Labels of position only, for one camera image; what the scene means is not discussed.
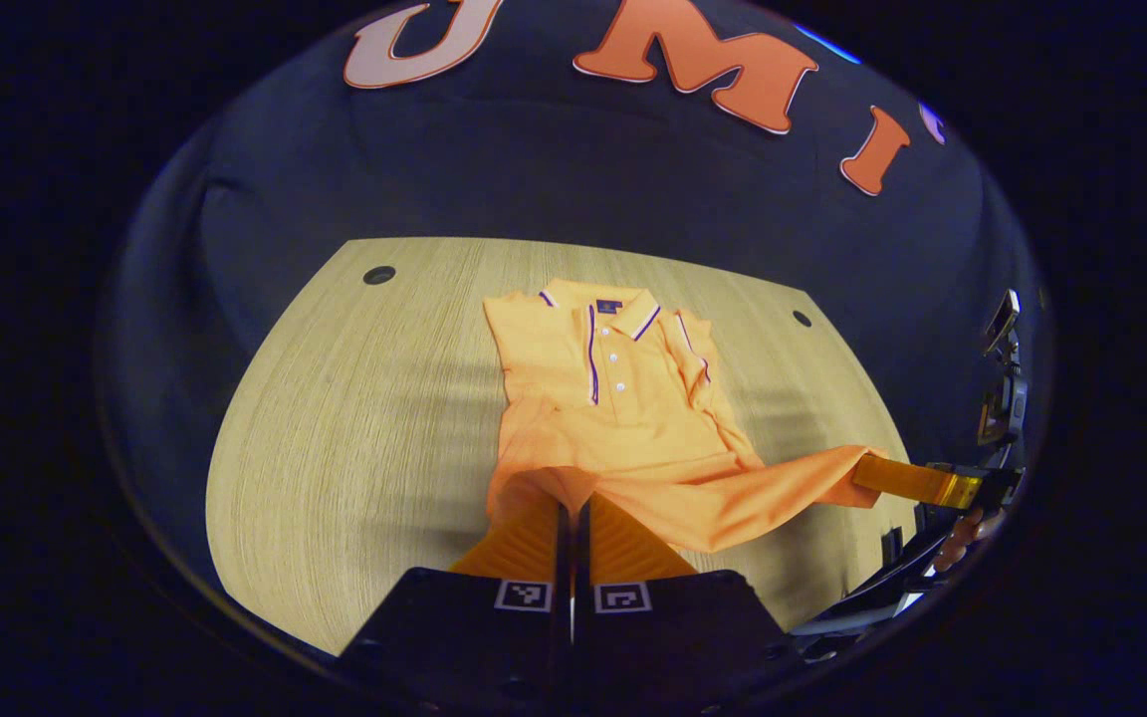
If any orange polo T-shirt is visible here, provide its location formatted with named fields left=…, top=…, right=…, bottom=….
left=482, top=279, right=883, bottom=555

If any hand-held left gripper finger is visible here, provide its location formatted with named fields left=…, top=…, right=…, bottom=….
left=573, top=493, right=805, bottom=703
left=335, top=495, right=573, bottom=703

